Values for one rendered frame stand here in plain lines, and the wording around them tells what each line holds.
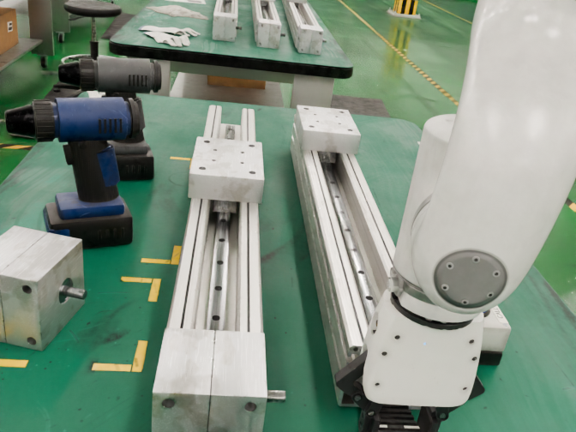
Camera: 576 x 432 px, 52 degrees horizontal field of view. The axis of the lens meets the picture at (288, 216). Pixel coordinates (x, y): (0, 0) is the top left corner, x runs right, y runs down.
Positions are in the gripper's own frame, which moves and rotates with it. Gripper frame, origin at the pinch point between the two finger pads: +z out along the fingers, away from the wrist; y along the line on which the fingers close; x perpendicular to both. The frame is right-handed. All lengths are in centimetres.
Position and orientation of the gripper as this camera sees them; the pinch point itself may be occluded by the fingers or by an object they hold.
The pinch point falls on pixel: (398, 425)
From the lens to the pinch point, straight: 64.2
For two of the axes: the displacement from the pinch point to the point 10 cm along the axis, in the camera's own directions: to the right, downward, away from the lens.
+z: -1.2, 8.9, 4.5
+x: -0.6, -4.5, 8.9
